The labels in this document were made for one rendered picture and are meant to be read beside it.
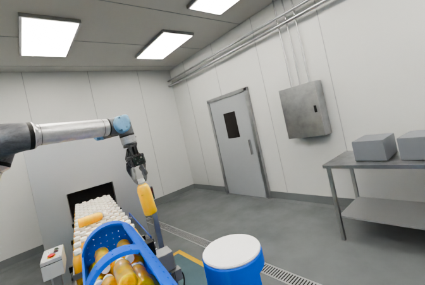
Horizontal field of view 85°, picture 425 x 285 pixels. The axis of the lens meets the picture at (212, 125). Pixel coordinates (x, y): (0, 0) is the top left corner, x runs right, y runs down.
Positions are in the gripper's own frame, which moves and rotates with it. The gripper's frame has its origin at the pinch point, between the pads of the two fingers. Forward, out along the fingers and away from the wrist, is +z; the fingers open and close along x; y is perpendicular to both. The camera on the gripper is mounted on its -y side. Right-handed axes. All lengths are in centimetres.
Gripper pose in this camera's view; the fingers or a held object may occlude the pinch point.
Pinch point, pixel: (140, 180)
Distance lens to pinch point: 132.6
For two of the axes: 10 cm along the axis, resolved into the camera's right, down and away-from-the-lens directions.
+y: 5.6, -1.4, -8.1
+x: 7.7, -2.7, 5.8
